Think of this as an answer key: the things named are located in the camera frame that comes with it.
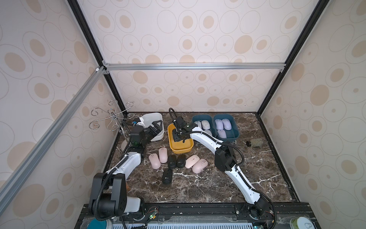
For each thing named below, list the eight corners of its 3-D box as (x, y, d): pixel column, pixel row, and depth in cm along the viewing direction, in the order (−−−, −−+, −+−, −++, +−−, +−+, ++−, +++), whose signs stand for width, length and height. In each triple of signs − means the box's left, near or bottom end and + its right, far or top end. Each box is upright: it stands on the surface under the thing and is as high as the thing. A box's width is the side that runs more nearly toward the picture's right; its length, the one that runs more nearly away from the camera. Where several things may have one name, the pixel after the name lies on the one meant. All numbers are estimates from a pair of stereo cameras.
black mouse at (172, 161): (167, 169, 91) (167, 167, 89) (168, 155, 97) (168, 154, 95) (176, 169, 91) (176, 167, 89) (176, 155, 97) (176, 154, 95)
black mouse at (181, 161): (176, 168, 91) (176, 166, 89) (177, 156, 97) (176, 154, 94) (185, 168, 91) (185, 166, 89) (185, 156, 97) (185, 154, 94)
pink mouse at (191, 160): (186, 169, 91) (186, 167, 89) (182, 163, 94) (181, 161, 92) (199, 159, 95) (200, 157, 94) (194, 153, 98) (195, 152, 96)
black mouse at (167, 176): (162, 184, 85) (161, 183, 83) (163, 169, 91) (163, 168, 89) (171, 184, 85) (171, 183, 83) (172, 169, 91) (172, 168, 89)
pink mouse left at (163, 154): (158, 162, 93) (157, 161, 91) (159, 149, 100) (159, 147, 98) (167, 162, 93) (167, 161, 91) (168, 149, 100) (168, 147, 98)
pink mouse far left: (153, 171, 90) (152, 169, 88) (148, 156, 96) (147, 155, 94) (162, 167, 92) (161, 165, 90) (156, 153, 98) (155, 151, 96)
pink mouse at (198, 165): (196, 175, 88) (196, 174, 86) (189, 168, 91) (189, 166, 89) (208, 164, 93) (209, 162, 91) (201, 157, 96) (202, 155, 94)
